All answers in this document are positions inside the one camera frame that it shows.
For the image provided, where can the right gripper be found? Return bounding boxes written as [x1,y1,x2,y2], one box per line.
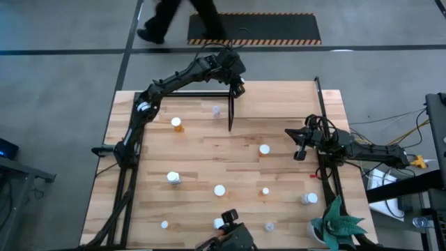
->
[284,123,328,162]

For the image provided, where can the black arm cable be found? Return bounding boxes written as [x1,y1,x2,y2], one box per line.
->
[305,114,338,135]
[193,27,252,61]

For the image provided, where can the black equipment case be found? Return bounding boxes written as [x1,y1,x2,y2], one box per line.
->
[424,92,446,172]

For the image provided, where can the dark device with blue light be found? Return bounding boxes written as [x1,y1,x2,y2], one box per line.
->
[0,137,20,161]

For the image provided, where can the person's hand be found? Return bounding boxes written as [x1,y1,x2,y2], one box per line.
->
[205,235,226,249]

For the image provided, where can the black desk beam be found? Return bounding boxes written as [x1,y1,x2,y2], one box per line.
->
[365,169,446,204]

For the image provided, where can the clear water bottle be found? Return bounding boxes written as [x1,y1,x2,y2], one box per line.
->
[412,215,433,229]

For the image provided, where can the yellow power plug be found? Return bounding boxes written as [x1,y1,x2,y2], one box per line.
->
[410,155,429,170]

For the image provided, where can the person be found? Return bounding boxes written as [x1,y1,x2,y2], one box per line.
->
[136,0,229,45]

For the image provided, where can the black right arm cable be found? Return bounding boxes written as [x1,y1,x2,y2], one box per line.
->
[305,114,338,135]

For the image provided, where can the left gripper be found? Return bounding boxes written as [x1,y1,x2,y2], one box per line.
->
[228,71,247,99]

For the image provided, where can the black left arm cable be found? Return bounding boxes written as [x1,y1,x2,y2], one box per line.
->
[193,27,252,61]

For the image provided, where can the black aluminium rig frame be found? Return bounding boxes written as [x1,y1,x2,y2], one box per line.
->
[82,91,380,250]

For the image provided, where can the black hazard-striped floor mat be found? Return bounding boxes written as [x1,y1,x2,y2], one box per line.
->
[187,12,322,46]

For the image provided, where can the yellow power cable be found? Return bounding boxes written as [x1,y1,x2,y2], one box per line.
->
[351,118,431,147]

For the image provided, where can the grey side desk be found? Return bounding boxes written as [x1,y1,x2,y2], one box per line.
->
[0,156,56,251]

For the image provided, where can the white box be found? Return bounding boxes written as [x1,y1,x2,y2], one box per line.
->
[365,168,407,222]

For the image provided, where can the wooden shelf black metal legs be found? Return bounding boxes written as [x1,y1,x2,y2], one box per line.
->
[228,76,328,132]

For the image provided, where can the plain white pill bottle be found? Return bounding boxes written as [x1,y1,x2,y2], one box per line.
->
[300,192,319,206]

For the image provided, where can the snake plant in white pot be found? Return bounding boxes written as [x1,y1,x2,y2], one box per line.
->
[306,195,369,251]

